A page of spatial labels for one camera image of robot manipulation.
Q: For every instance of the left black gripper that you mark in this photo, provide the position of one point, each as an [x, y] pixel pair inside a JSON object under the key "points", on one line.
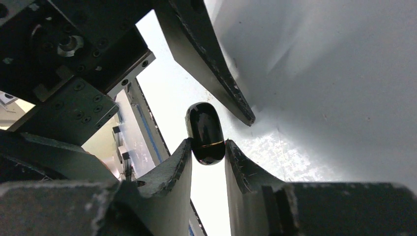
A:
{"points": [[69, 58]]}

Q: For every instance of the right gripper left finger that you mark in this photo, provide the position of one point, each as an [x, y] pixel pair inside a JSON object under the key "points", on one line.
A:
{"points": [[67, 208]]}

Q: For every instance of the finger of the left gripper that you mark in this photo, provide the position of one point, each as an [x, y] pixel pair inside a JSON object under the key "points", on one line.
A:
{"points": [[68, 161], [188, 30]]}

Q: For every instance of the aluminium frame rail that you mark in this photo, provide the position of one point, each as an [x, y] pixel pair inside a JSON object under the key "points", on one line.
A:
{"points": [[143, 130]]}

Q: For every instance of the black earbud charging case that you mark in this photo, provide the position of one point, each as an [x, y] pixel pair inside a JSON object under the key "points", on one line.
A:
{"points": [[204, 128]]}

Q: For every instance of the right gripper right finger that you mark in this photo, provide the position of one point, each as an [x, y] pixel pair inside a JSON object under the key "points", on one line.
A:
{"points": [[262, 205]]}

